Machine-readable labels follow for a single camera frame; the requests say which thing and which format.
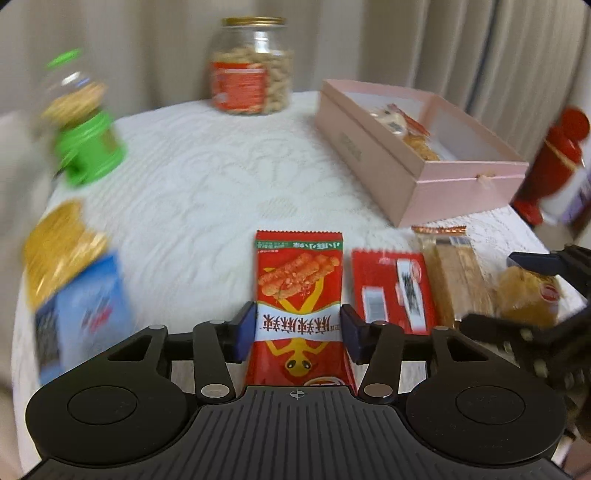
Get square cracker packet orange edges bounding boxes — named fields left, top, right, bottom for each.
left=411, top=224, right=497, bottom=330

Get small clear cracker packet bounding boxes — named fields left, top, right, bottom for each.
left=402, top=131, right=441, bottom=162

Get red snack packet white label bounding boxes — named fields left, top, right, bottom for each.
left=351, top=248, right=438, bottom=335

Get beige curtain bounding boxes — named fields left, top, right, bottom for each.
left=0, top=0, right=591, bottom=162

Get white purple box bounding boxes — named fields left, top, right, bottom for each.
left=542, top=166, right=591, bottom=227

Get pink cardboard box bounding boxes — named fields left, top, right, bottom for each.
left=315, top=79, right=529, bottom=228

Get red snack packet lizard print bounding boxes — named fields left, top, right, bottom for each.
left=243, top=230, right=358, bottom=388

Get white lace tablecloth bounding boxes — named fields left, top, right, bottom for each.
left=11, top=90, right=587, bottom=462

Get red rounded object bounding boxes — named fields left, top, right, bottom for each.
left=510, top=107, right=591, bottom=227

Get yellow foil snack packet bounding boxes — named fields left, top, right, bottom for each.
left=23, top=200, right=109, bottom=310

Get green candy dispenser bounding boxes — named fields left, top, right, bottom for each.
left=39, top=48, right=129, bottom=188

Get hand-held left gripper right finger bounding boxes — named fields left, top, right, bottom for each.
left=341, top=305, right=483, bottom=401

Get round rice cracker packet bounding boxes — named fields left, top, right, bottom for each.
left=369, top=104, right=432, bottom=139

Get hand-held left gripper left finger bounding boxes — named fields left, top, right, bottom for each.
left=106, top=302, right=257, bottom=403

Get glass peanut jar gold lid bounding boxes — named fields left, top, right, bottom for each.
left=207, top=17, right=296, bottom=116

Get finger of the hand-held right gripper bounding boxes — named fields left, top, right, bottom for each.
left=507, top=244, right=591, bottom=296
left=461, top=313, right=532, bottom=352

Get blue snack packet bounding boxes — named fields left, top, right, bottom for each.
left=34, top=251, right=137, bottom=386

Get yellow bread packet red label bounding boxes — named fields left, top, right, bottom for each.
left=496, top=265, right=566, bottom=328

